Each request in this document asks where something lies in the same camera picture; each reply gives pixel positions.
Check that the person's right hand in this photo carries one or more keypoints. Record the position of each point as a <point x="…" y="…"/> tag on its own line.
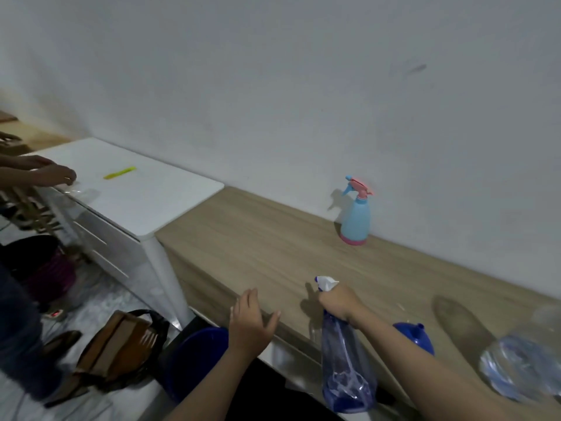
<point x="344" y="302"/>

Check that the person's left hand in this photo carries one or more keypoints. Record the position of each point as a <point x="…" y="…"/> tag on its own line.
<point x="250" y="333"/>

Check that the white blue trigger sprayer head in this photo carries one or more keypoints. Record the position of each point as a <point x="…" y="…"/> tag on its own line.
<point x="326" y="283"/>

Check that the dark blue spray bottle body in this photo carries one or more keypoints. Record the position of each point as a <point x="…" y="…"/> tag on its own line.
<point x="346" y="368"/>

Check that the blue plastic funnel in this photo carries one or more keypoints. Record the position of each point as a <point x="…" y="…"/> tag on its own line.
<point x="416" y="335"/>

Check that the light blue spray bottle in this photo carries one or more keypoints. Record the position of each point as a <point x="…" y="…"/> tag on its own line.
<point x="355" y="219"/>

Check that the pink spray trigger head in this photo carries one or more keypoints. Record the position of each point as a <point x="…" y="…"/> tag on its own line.
<point x="361" y="186"/>

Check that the clear plastic water bottle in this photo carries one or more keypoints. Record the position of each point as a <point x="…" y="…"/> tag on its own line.
<point x="517" y="359"/>

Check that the person's left forearm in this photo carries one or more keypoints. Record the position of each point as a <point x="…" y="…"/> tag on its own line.
<point x="210" y="390"/>

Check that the person's right forearm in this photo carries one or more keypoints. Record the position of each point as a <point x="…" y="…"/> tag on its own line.
<point x="416" y="368"/>

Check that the another person's forearm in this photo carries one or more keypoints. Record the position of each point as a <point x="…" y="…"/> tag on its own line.
<point x="15" y="176"/>

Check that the blue bucket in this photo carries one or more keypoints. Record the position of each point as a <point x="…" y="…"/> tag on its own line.
<point x="193" y="359"/>

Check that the white cabinet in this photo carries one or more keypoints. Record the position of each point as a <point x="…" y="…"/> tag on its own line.
<point x="131" y="201"/>

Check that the dark brown shoe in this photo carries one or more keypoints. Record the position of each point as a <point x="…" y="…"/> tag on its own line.
<point x="61" y="342"/>

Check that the yellow marker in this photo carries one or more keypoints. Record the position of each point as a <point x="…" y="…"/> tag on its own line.
<point x="118" y="173"/>

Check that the dark purple bag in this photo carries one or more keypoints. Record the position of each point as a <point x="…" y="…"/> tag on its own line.
<point x="48" y="271"/>

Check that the clear plastic wrap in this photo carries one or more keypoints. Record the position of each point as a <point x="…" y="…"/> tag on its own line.
<point x="83" y="195"/>

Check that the wooden rack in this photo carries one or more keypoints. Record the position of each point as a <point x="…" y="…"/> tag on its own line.
<point x="30" y="214"/>

